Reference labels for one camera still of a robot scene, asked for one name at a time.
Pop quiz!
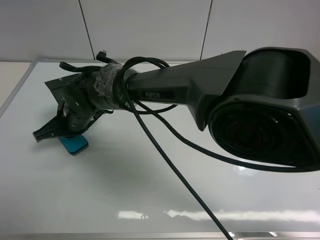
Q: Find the blue whiteboard eraser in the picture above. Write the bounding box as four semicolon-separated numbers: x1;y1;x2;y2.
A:
58;135;89;156

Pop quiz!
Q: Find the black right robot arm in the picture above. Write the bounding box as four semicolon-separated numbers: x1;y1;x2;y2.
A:
33;47;320;173

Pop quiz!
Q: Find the white whiteboard with aluminium frame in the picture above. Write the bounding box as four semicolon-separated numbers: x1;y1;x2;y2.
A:
0;60;320;240

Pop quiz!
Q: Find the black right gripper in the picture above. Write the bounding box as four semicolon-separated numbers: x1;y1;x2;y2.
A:
32;73;114;143

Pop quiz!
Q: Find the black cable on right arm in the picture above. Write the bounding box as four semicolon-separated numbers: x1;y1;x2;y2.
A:
96;50;320;240

